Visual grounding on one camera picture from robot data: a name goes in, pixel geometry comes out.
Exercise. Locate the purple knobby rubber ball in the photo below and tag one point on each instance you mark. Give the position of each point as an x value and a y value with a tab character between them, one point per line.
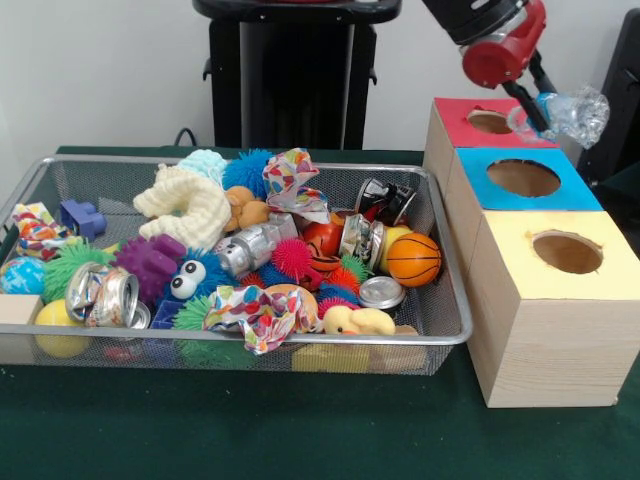
150	262

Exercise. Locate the black upright panel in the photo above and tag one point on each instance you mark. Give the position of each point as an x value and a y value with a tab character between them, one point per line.
617	75

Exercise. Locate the silver toy robot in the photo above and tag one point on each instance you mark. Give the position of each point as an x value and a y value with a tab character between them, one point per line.
252	245

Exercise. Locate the orange toy basketball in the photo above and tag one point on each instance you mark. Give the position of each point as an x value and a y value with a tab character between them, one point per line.
414	260

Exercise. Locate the clear plastic bottle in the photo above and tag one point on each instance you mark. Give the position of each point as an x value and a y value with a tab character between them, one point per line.
580	115

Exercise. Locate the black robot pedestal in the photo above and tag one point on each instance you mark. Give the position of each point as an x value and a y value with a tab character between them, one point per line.
300	75

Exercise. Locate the blue spiky rubber ball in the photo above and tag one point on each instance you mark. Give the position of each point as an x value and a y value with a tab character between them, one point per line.
245	170

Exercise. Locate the cream waffle cloth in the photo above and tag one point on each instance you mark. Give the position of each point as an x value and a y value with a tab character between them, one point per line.
190	210

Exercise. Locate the green spiky rubber ball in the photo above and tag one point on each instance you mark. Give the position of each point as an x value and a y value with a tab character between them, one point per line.
65	267

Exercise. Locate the yellow ball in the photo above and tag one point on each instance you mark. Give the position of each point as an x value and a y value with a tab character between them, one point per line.
50	317

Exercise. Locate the wooden box with three holes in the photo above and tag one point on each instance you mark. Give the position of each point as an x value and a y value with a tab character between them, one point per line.
560	350

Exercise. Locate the crushed silver drink can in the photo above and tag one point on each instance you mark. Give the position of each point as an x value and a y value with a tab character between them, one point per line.
102	300

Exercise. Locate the dark green side tablecloth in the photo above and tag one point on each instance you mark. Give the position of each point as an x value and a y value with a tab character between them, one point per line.
625	200

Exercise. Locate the blue globe ball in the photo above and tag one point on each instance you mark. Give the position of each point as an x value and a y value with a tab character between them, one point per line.
21	275

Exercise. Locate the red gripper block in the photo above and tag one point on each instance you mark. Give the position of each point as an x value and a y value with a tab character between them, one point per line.
505	55

